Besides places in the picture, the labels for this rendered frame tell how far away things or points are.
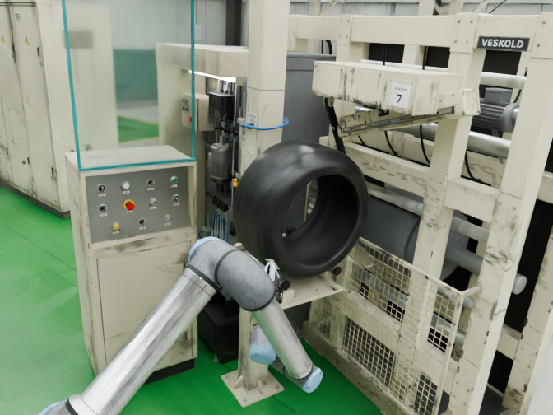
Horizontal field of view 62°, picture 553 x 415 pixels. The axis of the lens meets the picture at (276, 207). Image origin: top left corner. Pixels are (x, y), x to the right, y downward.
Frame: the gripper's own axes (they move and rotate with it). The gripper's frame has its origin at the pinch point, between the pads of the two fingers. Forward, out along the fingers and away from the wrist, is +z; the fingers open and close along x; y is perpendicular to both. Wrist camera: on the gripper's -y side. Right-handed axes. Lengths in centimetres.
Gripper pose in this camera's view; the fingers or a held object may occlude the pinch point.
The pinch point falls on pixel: (269, 263)
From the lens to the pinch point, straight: 181.2
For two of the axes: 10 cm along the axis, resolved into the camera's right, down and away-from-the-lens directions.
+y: 4.1, 5.4, 7.3
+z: 0.9, -8.2, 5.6
